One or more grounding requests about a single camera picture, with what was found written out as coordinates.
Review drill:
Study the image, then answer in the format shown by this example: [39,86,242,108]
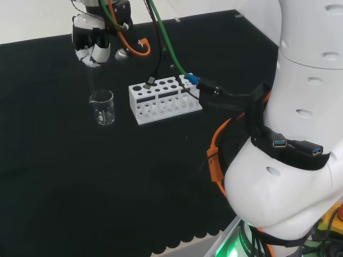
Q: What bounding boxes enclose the black cable adapter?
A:
[198,77,223,95]

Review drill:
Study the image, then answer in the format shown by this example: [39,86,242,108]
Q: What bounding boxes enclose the black bench cloth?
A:
[0,9,281,257]

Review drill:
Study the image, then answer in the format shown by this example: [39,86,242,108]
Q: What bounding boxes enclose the yellow stop button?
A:
[317,203,343,239]

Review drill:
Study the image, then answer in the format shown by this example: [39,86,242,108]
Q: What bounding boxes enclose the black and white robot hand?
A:
[71,14,111,69]

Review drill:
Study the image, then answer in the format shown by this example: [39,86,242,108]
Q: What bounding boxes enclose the blue cable connector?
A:
[184,72,200,85]

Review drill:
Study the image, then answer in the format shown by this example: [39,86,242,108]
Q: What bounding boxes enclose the orange cable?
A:
[108,0,275,257]

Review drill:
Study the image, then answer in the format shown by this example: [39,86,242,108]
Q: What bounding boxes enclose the small clear glass beaker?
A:
[88,89,116,126]

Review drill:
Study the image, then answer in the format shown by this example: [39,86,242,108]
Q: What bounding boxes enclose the black cable with USB plug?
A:
[144,16,165,90]

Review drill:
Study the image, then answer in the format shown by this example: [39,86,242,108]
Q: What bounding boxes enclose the green cable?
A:
[148,0,190,77]

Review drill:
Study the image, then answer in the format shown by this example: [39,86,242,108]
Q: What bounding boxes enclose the white test tube rack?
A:
[128,72,204,126]

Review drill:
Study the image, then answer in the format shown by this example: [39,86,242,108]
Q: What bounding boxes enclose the clear glass rod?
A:
[87,66,97,97]

